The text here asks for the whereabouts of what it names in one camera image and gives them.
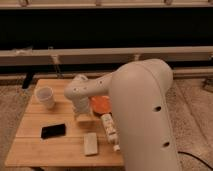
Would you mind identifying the wooden table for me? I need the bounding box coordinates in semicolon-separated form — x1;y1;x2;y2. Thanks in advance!
5;79;123;167

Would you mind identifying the white paper cup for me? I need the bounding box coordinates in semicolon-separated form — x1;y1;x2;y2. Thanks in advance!
34;86;55;109

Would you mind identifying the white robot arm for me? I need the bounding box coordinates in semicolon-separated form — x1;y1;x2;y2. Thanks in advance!
64;59;181;171

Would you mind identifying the orange plate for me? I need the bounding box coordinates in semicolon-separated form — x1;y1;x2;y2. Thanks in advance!
90;96;111;115

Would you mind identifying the black cable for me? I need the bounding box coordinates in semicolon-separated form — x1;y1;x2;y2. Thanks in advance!
177;151;213;171

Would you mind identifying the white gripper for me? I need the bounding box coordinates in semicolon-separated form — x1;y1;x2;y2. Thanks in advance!
72;97;92;121

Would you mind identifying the white plastic bottle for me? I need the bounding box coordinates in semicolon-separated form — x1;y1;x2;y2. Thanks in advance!
101;114;120;151

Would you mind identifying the white sponge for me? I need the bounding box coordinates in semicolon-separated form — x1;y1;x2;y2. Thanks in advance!
84;133;98;156

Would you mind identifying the black rectangular sponge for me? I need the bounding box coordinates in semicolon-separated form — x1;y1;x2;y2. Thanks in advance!
41;124;66;139

